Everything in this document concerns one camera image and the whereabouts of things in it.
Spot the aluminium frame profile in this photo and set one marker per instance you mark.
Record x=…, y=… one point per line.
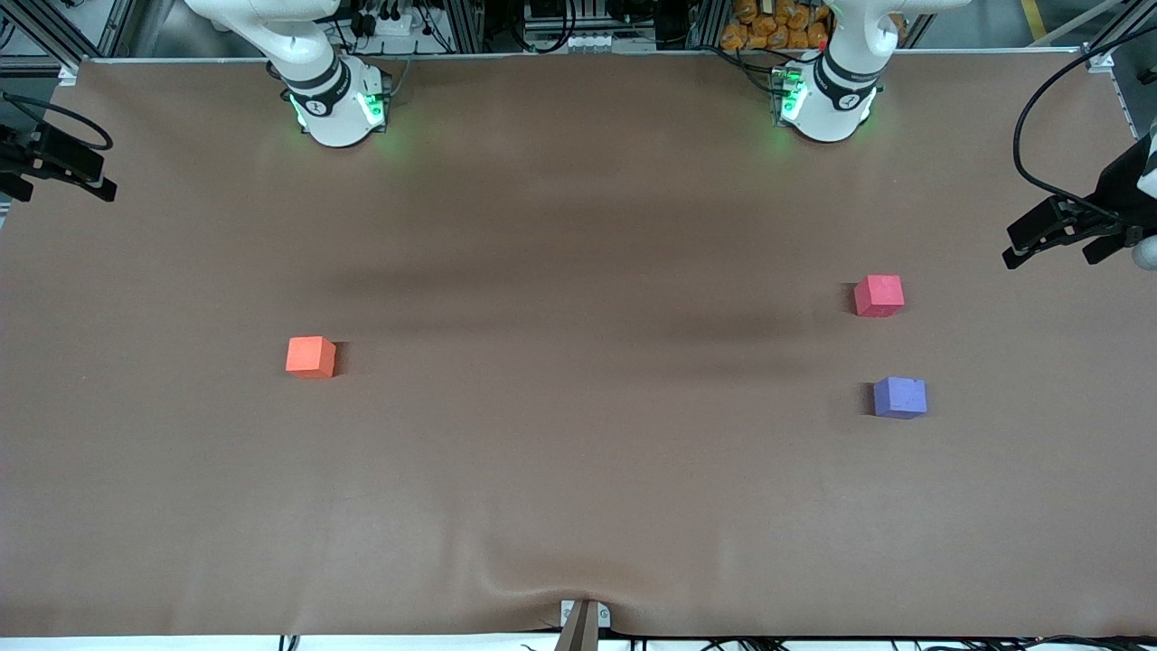
x=27, y=63
x=1121, y=27

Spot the brown camera post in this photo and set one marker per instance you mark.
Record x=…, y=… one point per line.
x=578, y=633

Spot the red foam block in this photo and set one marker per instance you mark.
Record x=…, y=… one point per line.
x=879, y=297

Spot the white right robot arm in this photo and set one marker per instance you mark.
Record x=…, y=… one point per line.
x=334, y=113

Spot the brown table mat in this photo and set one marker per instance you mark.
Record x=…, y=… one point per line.
x=578, y=470

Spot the purple foam block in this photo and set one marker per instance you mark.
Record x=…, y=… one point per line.
x=900, y=398

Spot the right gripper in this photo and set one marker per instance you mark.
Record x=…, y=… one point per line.
x=36, y=152

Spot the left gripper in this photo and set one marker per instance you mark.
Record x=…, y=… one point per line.
x=1119, y=193

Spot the orange foam block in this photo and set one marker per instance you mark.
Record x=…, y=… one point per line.
x=310, y=357

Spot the white terminal block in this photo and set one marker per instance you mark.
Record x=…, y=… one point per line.
x=578, y=42

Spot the pile of orange packets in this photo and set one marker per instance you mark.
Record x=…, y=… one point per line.
x=777, y=23

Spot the metal corner bracket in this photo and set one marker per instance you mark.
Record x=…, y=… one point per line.
x=1101, y=60
x=68, y=74

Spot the aluminium frame post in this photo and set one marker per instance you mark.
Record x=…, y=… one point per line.
x=465, y=25
x=707, y=23

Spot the metal mounting bracket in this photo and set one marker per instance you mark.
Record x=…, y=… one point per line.
x=604, y=617

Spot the white power strip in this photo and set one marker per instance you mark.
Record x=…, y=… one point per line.
x=389, y=24

